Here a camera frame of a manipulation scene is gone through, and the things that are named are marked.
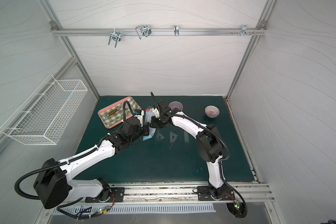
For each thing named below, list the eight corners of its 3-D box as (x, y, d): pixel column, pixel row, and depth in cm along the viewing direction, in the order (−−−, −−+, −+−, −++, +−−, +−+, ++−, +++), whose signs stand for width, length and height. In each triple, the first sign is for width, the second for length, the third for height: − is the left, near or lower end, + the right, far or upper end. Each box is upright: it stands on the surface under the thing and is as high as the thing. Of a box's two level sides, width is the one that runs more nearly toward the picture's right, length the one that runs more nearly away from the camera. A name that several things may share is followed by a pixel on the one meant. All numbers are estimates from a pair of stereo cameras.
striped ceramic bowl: (205, 118, 108) (206, 114, 104) (203, 108, 115) (204, 104, 111) (218, 118, 108) (220, 115, 104) (216, 108, 115) (217, 104, 111)
